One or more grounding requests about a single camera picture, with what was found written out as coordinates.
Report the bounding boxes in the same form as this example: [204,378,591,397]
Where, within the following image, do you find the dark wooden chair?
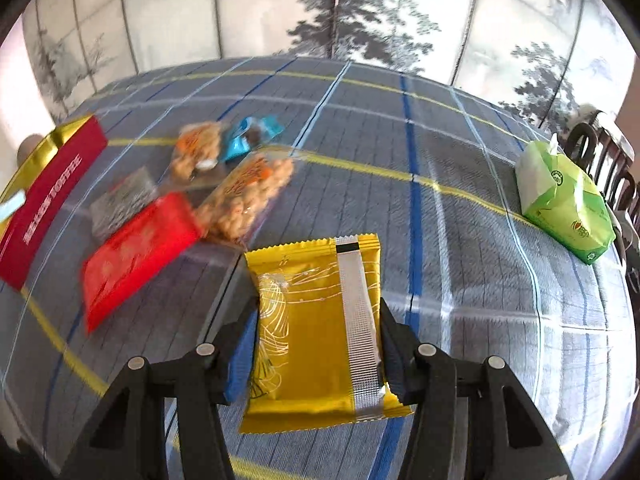
[563,104,639,229]

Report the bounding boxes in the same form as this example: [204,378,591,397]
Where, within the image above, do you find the painted folding screen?
[22,0,637,131]

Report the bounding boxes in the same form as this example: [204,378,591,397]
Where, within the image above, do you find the red snack packet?
[81,192,202,333]

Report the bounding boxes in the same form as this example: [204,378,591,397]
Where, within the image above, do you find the green tissue pack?
[515,136,615,264]

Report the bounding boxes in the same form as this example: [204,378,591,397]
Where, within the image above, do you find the plaid blue tablecloth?
[1,58,636,479]

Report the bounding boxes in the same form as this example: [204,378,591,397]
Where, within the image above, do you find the round stone disc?
[16,133,43,166]

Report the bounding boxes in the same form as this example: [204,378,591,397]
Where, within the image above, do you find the red gold toffee tin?
[1,115,107,290]

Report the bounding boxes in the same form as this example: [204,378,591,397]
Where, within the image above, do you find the peanut snack clear bag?
[195,151,296,248]

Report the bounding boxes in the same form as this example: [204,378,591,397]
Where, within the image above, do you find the blue candy wrapper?
[219,116,284,162]

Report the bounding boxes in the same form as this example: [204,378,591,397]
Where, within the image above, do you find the yellow packet silver strip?
[240,234,411,434]

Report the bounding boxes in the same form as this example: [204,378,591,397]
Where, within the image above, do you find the grey sesame cake packet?
[89,167,158,242]

